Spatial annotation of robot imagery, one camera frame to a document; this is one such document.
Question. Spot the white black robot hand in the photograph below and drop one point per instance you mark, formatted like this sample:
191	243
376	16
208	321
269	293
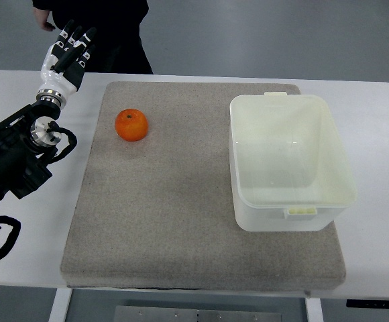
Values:
65	63

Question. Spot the orange fruit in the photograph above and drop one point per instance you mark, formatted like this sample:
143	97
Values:
131	125

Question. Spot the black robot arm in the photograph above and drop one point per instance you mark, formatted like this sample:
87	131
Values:
30	140

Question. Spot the translucent white plastic box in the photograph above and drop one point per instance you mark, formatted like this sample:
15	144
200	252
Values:
289	168

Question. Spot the person in black clothes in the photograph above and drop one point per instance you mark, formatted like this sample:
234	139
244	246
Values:
118	46

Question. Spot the beige felt mat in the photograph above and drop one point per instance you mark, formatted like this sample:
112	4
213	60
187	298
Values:
158	212

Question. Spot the white table leg left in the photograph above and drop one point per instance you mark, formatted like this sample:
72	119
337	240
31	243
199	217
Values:
60	305

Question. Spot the white table leg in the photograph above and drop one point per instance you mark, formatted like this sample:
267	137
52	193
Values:
60	305
314	310

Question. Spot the white table leg right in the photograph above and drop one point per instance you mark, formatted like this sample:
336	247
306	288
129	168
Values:
314	310

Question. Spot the black table control panel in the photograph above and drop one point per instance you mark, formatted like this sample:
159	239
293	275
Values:
367	304

